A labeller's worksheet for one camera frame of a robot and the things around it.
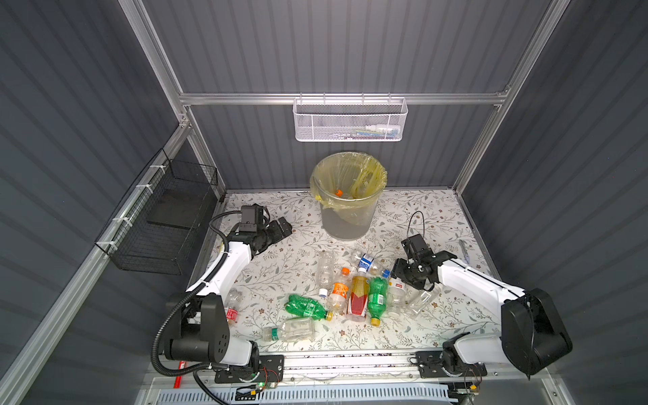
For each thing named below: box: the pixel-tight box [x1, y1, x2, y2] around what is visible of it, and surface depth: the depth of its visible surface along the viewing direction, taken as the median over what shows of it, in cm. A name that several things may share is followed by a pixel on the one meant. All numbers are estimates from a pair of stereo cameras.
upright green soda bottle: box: [367, 275, 389, 328], surface depth 84 cm
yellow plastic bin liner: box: [310, 151, 388, 211], surface depth 98 cm
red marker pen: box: [173, 360, 185, 389], surface depth 73 cm
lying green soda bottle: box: [285, 293, 334, 322], surface depth 84 cm
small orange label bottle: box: [328, 267, 351, 314], surface depth 86 cm
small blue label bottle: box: [357, 253, 375, 273], surface depth 93 cm
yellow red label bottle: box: [346, 267, 370, 323], surface depth 84 cm
